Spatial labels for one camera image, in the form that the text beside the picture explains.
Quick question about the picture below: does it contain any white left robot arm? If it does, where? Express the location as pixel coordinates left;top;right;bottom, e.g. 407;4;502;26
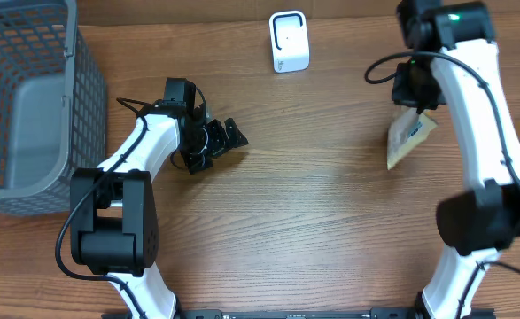
55;78;248;318

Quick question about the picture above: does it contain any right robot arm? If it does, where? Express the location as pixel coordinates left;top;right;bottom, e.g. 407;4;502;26
393;1;520;318

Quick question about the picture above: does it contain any white barcode scanner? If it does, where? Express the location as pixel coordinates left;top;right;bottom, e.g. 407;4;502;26
268;10;310;74

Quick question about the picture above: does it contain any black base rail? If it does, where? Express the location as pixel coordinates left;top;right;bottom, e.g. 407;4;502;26
102;307;498;319

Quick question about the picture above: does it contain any dark grey plastic basket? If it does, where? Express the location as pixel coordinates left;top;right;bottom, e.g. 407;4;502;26
0;0;107;216

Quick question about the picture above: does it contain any yellow wet wipes packet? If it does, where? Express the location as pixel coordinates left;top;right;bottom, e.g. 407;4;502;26
386;106;438;170

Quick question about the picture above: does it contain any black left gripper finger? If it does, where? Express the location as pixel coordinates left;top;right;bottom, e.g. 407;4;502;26
224;118;249;149
188;154;213;175

